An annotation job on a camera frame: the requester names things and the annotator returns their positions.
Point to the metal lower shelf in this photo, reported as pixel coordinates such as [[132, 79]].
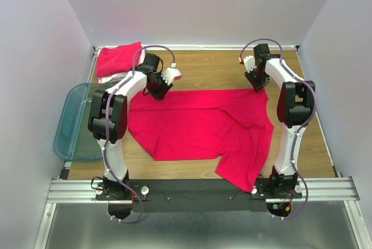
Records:
[[321, 225]]

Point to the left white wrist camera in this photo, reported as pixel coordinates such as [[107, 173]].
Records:
[[171, 74]]

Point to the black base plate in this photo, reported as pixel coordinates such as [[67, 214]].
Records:
[[195, 195]]

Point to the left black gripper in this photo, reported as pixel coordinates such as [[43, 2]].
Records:
[[160, 95]]

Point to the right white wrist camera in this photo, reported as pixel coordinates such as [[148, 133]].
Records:
[[249, 63]]

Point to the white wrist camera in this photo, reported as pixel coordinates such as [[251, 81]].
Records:
[[171, 74], [249, 63]]

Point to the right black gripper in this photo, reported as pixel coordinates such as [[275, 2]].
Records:
[[256, 85]]

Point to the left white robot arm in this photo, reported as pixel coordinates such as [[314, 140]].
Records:
[[108, 116]]

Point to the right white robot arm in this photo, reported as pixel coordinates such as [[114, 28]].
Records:
[[295, 109]]

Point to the teal plastic bin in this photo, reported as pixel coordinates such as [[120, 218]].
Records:
[[73, 141]]

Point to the folded pink t-shirt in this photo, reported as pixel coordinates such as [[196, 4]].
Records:
[[106, 80]]

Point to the aluminium frame rail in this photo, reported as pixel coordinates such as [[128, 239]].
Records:
[[320, 189]]

